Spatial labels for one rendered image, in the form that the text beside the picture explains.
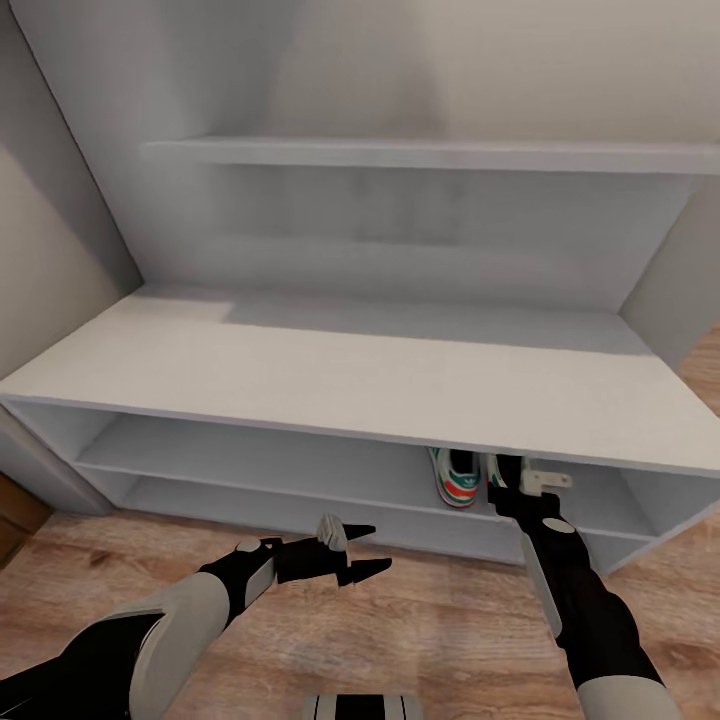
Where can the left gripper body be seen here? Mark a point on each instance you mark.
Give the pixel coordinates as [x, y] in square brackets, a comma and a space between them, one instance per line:
[316, 560]

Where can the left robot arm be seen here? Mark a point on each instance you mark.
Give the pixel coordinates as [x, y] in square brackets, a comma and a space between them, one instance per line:
[132, 663]

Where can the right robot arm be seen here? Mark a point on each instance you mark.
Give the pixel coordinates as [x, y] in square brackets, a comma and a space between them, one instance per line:
[614, 678]

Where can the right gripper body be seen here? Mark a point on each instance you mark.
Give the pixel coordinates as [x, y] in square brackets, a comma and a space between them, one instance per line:
[512, 503]

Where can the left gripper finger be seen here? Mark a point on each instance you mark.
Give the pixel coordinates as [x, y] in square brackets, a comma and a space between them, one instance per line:
[352, 531]
[363, 569]

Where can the gym shoe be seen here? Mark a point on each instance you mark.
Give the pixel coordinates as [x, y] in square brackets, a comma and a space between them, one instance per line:
[505, 470]
[457, 474]

